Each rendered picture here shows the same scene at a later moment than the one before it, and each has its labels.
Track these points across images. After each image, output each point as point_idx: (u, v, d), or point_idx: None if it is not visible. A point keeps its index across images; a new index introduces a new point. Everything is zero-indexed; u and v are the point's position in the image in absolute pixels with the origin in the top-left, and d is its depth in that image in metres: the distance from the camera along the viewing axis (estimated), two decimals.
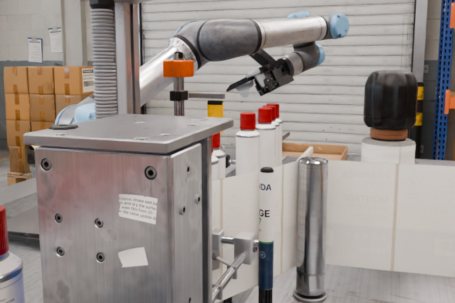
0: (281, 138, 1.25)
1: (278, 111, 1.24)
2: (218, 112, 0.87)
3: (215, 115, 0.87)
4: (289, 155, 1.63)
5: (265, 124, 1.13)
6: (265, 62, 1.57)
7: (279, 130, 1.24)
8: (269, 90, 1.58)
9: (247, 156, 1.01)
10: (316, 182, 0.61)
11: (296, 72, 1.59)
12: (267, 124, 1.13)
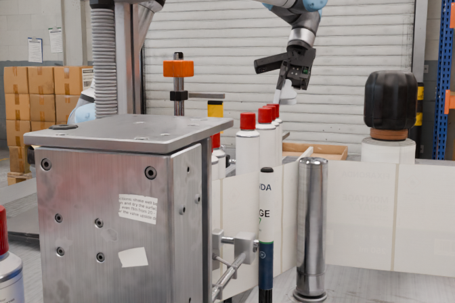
0: (281, 138, 1.25)
1: (278, 111, 1.24)
2: (218, 112, 0.87)
3: (215, 115, 0.87)
4: (289, 155, 1.63)
5: (265, 124, 1.13)
6: (279, 63, 1.41)
7: (279, 130, 1.24)
8: (308, 78, 1.39)
9: (247, 156, 1.01)
10: (316, 182, 0.61)
11: (311, 40, 1.40)
12: (267, 124, 1.13)
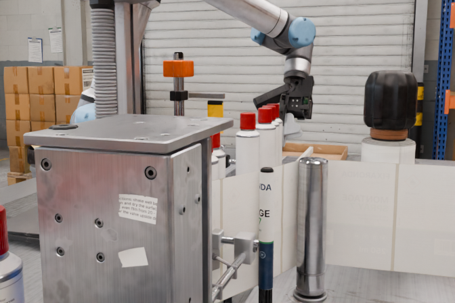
0: (281, 138, 1.25)
1: (278, 111, 1.24)
2: (218, 112, 0.87)
3: (215, 115, 0.87)
4: (289, 155, 1.63)
5: (265, 124, 1.13)
6: (279, 97, 1.39)
7: (279, 130, 1.24)
8: (310, 107, 1.36)
9: (247, 156, 1.01)
10: (316, 182, 0.61)
11: (306, 68, 1.38)
12: (267, 124, 1.13)
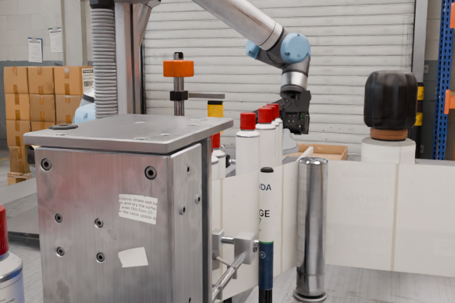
0: (281, 138, 1.25)
1: (278, 111, 1.24)
2: (218, 112, 0.87)
3: (215, 115, 0.87)
4: (289, 155, 1.63)
5: (265, 124, 1.13)
6: None
7: (279, 130, 1.24)
8: (307, 122, 1.34)
9: (247, 156, 1.01)
10: (316, 182, 0.61)
11: (302, 82, 1.35)
12: (267, 124, 1.13)
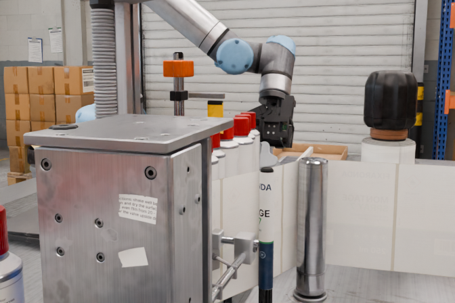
0: (257, 154, 1.04)
1: (254, 121, 1.03)
2: (218, 112, 0.87)
3: (215, 115, 0.87)
4: (289, 155, 1.63)
5: (242, 137, 0.93)
6: None
7: (254, 145, 1.03)
8: (290, 134, 1.12)
9: None
10: (316, 182, 0.61)
11: (285, 86, 1.13)
12: (244, 136, 0.93)
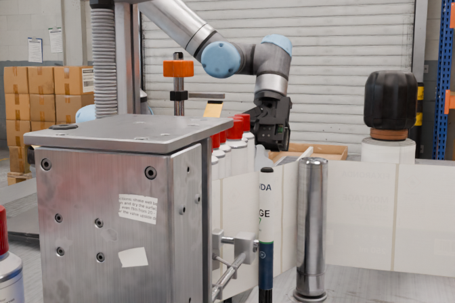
0: (251, 158, 1.00)
1: (248, 124, 0.99)
2: (216, 110, 0.85)
3: (212, 112, 0.85)
4: (289, 155, 1.63)
5: (236, 141, 0.89)
6: None
7: (248, 148, 0.99)
8: (286, 136, 1.08)
9: None
10: (316, 182, 0.61)
11: (281, 87, 1.09)
12: (238, 140, 0.89)
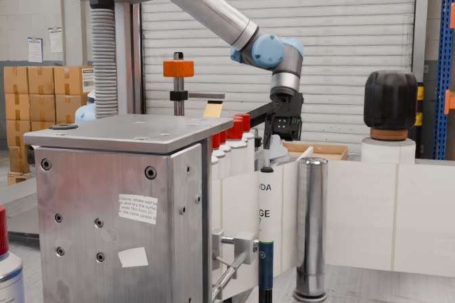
0: (251, 158, 1.00)
1: (248, 124, 0.99)
2: (216, 110, 0.85)
3: (212, 112, 0.85)
4: None
5: (236, 141, 0.89)
6: (264, 116, 1.25)
7: (248, 148, 0.99)
8: (298, 128, 1.23)
9: None
10: (316, 182, 0.61)
11: (294, 84, 1.24)
12: (238, 140, 0.89)
